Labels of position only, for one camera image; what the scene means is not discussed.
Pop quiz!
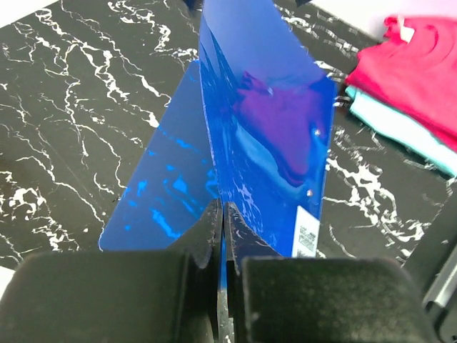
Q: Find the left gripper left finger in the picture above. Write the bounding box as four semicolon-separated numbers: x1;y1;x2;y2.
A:
1;199;224;342

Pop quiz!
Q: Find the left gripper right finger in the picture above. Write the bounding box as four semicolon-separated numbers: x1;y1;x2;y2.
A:
224;202;438;342

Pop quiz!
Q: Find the blue plastic folder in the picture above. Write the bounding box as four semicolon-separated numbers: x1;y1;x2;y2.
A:
99;1;336;257

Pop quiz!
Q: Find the teal folded garment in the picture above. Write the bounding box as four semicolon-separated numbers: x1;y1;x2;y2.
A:
345;86;456;177

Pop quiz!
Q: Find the black marble pattern mat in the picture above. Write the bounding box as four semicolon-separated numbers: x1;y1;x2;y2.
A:
1;1;456;269

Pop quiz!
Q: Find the pink folded t-shirt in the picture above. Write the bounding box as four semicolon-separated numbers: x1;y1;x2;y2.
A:
346;15;456;150

